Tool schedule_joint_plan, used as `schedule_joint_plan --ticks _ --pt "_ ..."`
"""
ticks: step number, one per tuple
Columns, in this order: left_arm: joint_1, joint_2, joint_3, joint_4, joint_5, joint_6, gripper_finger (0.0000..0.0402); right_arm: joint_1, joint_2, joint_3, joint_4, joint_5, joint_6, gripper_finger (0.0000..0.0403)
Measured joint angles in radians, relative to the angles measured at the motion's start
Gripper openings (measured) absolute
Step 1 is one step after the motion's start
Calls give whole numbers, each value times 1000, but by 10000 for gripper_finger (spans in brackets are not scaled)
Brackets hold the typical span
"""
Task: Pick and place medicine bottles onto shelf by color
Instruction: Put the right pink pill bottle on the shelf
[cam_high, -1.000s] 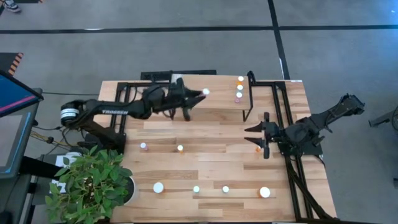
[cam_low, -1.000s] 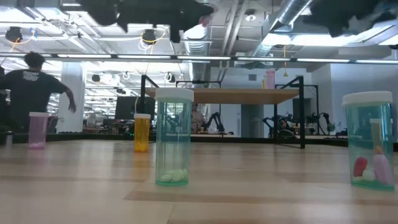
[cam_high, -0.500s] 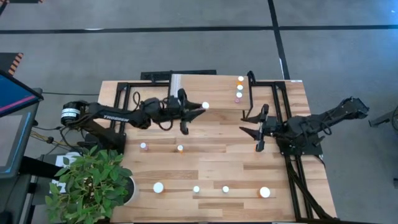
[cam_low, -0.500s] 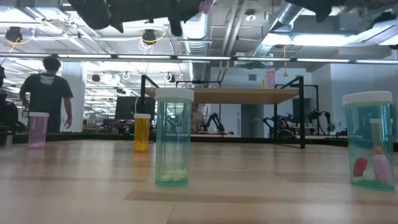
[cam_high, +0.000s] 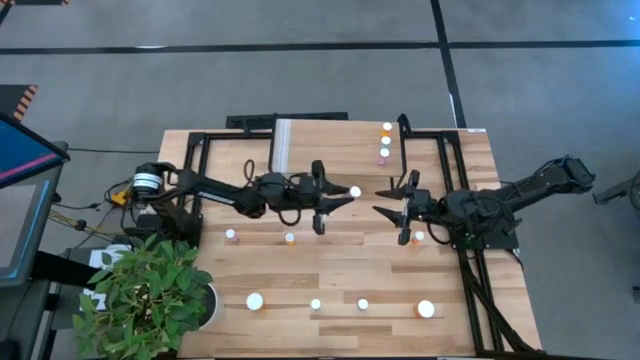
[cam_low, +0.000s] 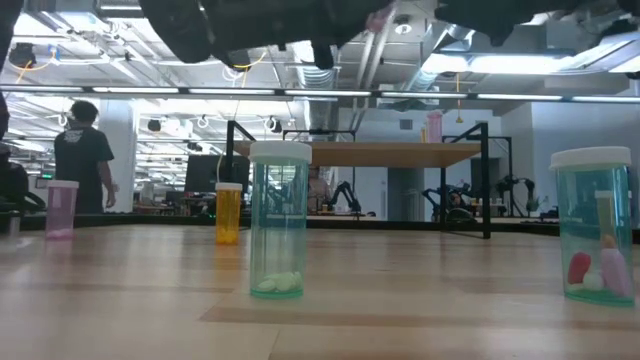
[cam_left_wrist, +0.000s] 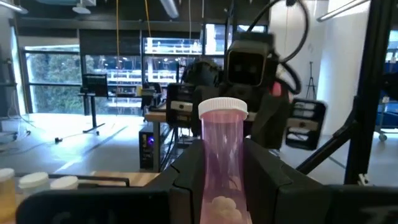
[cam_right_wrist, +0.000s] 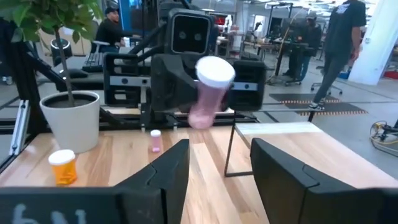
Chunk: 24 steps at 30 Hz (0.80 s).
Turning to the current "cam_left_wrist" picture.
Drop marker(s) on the black tripod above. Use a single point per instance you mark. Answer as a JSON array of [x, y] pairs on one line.
[[311, 84]]

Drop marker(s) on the small green medicine bottle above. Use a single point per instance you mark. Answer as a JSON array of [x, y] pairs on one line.
[[32, 186]]

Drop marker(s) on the small pink medicine bottle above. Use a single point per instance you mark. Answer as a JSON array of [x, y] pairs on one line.
[[63, 183], [222, 140]]

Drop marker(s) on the black office chair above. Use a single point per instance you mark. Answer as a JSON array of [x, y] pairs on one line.
[[152, 96]]

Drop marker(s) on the black aluminium rig frame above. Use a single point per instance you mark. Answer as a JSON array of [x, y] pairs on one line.
[[370, 93]]

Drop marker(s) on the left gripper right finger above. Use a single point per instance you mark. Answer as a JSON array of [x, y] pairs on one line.
[[311, 205]]

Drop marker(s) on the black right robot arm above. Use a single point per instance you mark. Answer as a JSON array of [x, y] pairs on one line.
[[202, 73]]

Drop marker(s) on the blue storage cart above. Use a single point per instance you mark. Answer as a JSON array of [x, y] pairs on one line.
[[392, 62]]

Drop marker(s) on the small orange medicine bottle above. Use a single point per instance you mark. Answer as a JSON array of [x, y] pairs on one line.
[[6, 196]]

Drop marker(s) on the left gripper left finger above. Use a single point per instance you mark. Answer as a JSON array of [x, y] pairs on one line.
[[109, 207]]

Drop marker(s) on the black computer tower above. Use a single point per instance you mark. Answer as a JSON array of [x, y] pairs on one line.
[[147, 149]]

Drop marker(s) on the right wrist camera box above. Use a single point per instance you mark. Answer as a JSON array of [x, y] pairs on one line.
[[247, 67]]

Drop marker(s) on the black monitor on floor stand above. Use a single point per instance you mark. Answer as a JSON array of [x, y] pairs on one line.
[[94, 85]]

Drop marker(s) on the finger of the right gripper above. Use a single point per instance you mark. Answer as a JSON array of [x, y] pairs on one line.
[[270, 124], [200, 109]]

